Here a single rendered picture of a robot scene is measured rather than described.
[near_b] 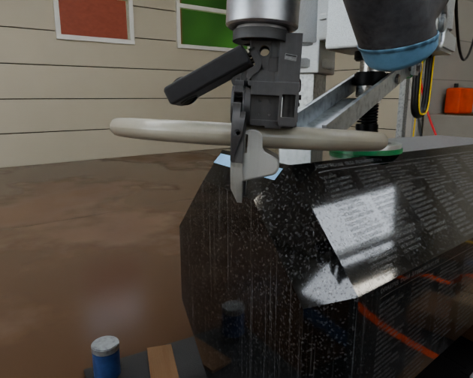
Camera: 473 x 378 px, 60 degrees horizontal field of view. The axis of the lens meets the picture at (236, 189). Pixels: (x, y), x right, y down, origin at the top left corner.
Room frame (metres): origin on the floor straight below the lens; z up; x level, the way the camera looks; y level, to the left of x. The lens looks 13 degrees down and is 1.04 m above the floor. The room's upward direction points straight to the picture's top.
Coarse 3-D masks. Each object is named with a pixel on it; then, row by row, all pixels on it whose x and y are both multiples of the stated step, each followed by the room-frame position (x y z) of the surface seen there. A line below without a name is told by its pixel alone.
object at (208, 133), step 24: (120, 120) 0.63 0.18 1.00; (144, 120) 0.59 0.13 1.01; (168, 120) 0.56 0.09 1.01; (216, 144) 0.54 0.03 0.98; (264, 144) 0.53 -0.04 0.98; (288, 144) 0.53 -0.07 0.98; (312, 144) 0.54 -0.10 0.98; (336, 144) 0.55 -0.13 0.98; (360, 144) 0.58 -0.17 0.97; (384, 144) 0.64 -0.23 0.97
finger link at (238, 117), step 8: (240, 104) 0.50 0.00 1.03; (240, 112) 0.50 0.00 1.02; (232, 120) 0.49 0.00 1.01; (240, 120) 0.49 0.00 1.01; (232, 128) 0.49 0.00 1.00; (240, 128) 0.49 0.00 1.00; (232, 136) 0.49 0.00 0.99; (240, 136) 0.49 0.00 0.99; (232, 144) 0.49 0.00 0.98; (240, 144) 0.50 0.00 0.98; (232, 152) 0.49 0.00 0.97; (240, 152) 0.49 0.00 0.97; (232, 160) 0.49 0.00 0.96; (240, 160) 0.49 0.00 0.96
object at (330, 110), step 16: (352, 80) 1.31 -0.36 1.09; (384, 80) 1.21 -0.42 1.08; (400, 80) 1.34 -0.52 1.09; (320, 96) 1.15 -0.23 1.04; (336, 96) 1.22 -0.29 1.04; (368, 96) 1.11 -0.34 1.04; (384, 96) 1.22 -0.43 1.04; (304, 112) 1.06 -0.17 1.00; (320, 112) 1.13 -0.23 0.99; (336, 112) 1.12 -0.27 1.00; (352, 112) 1.02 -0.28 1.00; (336, 128) 0.95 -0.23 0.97
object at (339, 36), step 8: (328, 0) 1.27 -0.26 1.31; (336, 0) 1.26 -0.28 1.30; (328, 8) 1.27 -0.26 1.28; (336, 8) 1.26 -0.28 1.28; (344, 8) 1.24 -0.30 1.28; (328, 16) 1.27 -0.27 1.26; (336, 16) 1.25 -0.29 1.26; (344, 16) 1.24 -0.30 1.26; (328, 24) 1.27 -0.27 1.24; (336, 24) 1.25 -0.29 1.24; (344, 24) 1.24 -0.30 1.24; (328, 32) 1.27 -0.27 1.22; (336, 32) 1.25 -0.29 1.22; (344, 32) 1.24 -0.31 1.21; (352, 32) 1.23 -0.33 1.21; (328, 40) 1.27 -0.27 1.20; (336, 40) 1.25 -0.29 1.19; (344, 40) 1.24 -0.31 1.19; (352, 40) 1.22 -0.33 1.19; (328, 48) 1.27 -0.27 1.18; (336, 48) 1.26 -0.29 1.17; (344, 48) 1.24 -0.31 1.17; (352, 48) 1.23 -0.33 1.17; (360, 56) 1.26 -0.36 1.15
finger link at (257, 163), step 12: (252, 132) 0.51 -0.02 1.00; (252, 144) 0.51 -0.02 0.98; (252, 156) 0.50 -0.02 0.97; (264, 156) 0.50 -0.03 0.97; (240, 168) 0.49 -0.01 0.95; (252, 168) 0.50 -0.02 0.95; (264, 168) 0.50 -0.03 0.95; (276, 168) 0.50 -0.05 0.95; (240, 180) 0.50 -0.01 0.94; (240, 192) 0.50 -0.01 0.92
